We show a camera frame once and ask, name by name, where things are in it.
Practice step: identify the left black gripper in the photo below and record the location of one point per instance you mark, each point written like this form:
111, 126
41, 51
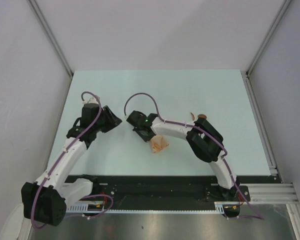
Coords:
115, 122

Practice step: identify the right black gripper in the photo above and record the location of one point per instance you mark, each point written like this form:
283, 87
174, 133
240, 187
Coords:
146, 138

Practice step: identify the peach cloth napkin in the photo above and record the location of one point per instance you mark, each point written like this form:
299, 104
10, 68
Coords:
158, 143

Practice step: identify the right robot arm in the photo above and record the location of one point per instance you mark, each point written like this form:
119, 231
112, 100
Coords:
204, 140

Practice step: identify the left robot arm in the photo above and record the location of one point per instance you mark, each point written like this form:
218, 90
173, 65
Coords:
47, 199

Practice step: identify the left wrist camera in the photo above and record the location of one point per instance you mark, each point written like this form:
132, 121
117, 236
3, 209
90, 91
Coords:
92, 100

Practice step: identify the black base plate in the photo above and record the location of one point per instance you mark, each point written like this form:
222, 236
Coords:
146, 179

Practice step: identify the left aluminium frame post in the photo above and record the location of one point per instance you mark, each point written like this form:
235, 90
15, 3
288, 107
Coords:
39, 15

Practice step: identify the aluminium frame post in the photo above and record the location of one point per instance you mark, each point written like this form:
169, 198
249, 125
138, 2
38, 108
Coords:
39, 15
269, 35

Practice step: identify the right aluminium frame post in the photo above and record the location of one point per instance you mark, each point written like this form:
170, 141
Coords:
269, 35

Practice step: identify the aluminium front rail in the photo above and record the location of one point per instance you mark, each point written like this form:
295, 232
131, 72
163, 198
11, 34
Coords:
272, 192

